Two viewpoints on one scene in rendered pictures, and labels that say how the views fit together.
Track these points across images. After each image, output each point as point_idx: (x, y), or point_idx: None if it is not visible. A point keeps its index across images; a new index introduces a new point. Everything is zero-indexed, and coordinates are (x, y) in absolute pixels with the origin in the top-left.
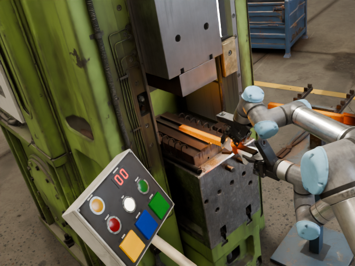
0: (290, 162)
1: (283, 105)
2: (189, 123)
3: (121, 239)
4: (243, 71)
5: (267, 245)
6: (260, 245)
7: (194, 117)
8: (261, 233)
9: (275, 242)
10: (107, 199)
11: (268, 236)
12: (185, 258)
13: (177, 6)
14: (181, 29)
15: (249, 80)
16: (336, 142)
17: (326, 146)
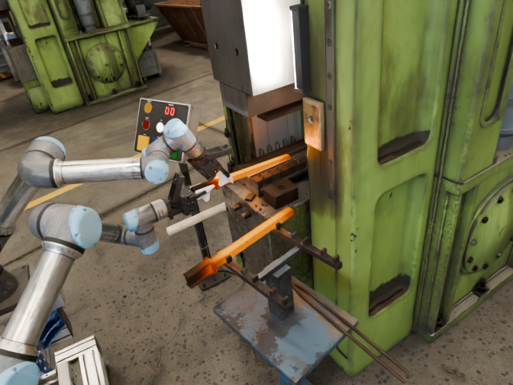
0: (156, 205)
1: (157, 152)
2: (296, 162)
3: (142, 134)
4: (340, 165)
5: (318, 373)
6: (319, 365)
7: (297, 160)
8: (340, 372)
9: (321, 383)
10: (154, 111)
11: (333, 378)
12: (198, 215)
13: (213, 13)
14: (217, 39)
15: (348, 186)
16: (40, 145)
17: (42, 140)
